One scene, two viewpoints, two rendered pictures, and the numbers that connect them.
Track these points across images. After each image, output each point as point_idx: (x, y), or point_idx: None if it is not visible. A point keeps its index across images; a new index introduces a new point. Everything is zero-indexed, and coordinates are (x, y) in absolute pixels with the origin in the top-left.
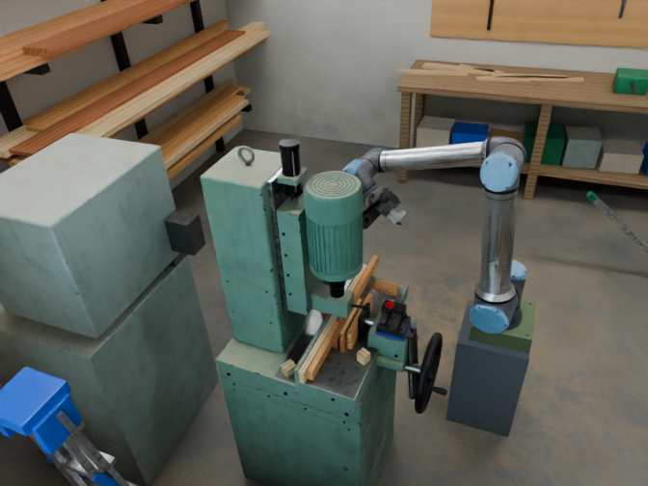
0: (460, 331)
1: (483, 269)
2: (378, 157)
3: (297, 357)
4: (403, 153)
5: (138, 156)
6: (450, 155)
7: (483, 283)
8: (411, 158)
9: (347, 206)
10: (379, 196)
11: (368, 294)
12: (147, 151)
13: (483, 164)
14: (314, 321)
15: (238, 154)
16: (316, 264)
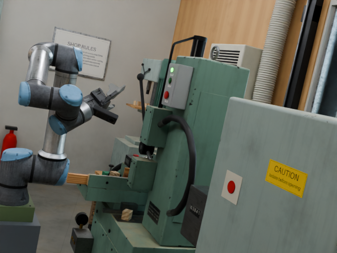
0: (25, 225)
1: (64, 136)
2: (44, 84)
3: None
4: (43, 73)
5: (267, 103)
6: (48, 63)
7: (62, 147)
8: (46, 75)
9: None
10: (143, 76)
11: (126, 167)
12: (252, 100)
13: (81, 54)
14: (142, 221)
15: (218, 53)
16: None
